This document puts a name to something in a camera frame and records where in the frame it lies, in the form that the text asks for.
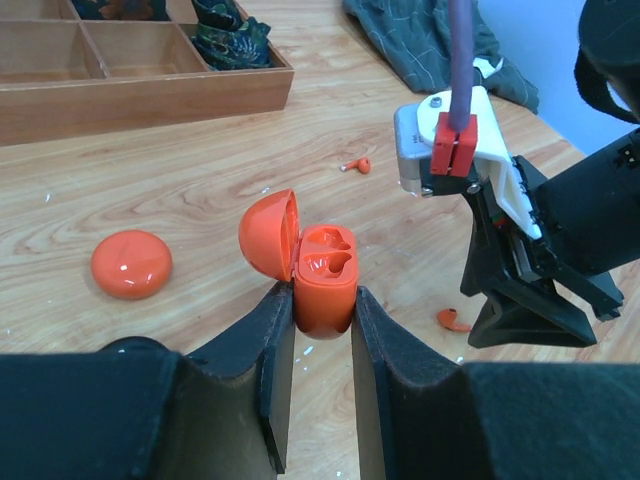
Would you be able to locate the orange earbud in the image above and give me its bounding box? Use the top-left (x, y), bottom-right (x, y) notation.
top-left (339, 157), bottom-right (371, 175)
top-left (436, 308), bottom-right (472, 333)

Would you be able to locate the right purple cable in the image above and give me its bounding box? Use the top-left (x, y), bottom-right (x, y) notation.
top-left (448, 0), bottom-right (475, 132)

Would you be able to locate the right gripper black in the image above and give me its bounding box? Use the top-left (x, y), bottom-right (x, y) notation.
top-left (460, 154), bottom-right (625, 347)

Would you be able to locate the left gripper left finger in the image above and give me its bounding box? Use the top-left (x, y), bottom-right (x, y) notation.
top-left (1, 282), bottom-right (295, 479)

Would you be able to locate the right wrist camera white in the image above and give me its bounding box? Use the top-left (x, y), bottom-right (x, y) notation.
top-left (394, 86), bottom-right (542, 240)

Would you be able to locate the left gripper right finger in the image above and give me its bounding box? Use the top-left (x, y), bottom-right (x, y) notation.
top-left (351, 287), bottom-right (639, 479)

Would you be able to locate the grey checked cloth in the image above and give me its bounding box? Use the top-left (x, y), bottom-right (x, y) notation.
top-left (342, 1), bottom-right (539, 114)

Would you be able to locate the orange earbud charging case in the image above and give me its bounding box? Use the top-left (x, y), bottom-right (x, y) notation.
top-left (90, 230), bottom-right (173, 300)

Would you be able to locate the wooden compartment tray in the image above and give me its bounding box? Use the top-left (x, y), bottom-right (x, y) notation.
top-left (1, 1), bottom-right (294, 145)

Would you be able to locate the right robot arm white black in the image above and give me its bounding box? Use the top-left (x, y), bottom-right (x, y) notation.
top-left (461, 1), bottom-right (639, 348)

